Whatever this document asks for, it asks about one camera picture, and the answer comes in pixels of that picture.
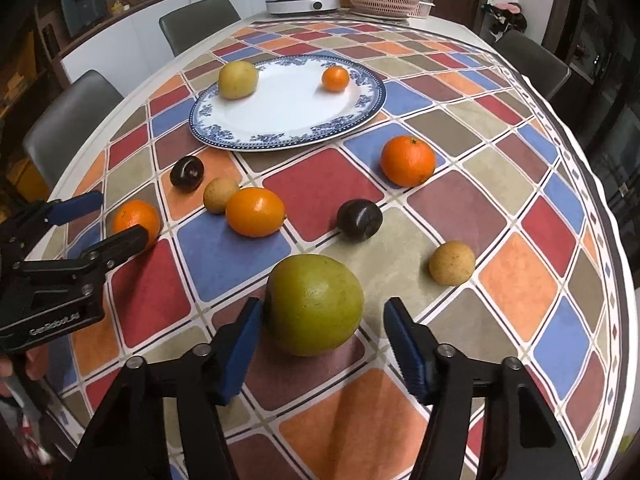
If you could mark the dark plum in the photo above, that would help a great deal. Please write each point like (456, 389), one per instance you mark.
(359, 220)
(186, 172)

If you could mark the white sideboard cabinet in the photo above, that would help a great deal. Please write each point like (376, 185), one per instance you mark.
(125, 40)

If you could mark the pile of dark clothes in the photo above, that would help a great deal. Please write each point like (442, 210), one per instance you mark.
(505, 17)

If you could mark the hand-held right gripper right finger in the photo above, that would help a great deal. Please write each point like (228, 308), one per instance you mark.
(407, 355)

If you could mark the yellow pear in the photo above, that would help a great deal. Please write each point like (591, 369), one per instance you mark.
(238, 79)

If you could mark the large green round fruit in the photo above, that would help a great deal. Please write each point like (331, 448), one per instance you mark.
(314, 304)

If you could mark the round orange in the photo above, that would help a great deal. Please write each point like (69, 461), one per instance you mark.
(132, 216)

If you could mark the blue patterned white plate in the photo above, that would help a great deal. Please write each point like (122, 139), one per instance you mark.
(290, 105)

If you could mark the colourful checkered tablecloth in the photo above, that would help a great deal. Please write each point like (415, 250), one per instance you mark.
(320, 185)

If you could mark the person's left hand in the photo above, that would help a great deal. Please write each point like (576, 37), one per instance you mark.
(35, 364)

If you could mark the small tan round fruit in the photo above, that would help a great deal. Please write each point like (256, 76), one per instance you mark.
(219, 195)
(451, 262)

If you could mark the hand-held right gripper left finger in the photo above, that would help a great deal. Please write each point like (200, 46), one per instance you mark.
(245, 345)

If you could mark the pink plastic basket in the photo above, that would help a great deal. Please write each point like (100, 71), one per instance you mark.
(385, 2)

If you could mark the grey dining chair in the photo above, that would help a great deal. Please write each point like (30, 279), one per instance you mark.
(65, 125)
(200, 22)
(532, 62)

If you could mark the oval orange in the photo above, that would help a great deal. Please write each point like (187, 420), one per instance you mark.
(255, 211)

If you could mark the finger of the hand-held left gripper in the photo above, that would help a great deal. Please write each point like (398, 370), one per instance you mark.
(125, 241)
(75, 206)

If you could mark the large orange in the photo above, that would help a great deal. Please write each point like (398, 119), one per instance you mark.
(407, 160)

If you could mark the white induction cooker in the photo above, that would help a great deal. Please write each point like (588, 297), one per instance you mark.
(295, 6)

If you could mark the small mandarin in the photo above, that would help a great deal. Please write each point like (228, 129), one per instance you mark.
(335, 79)

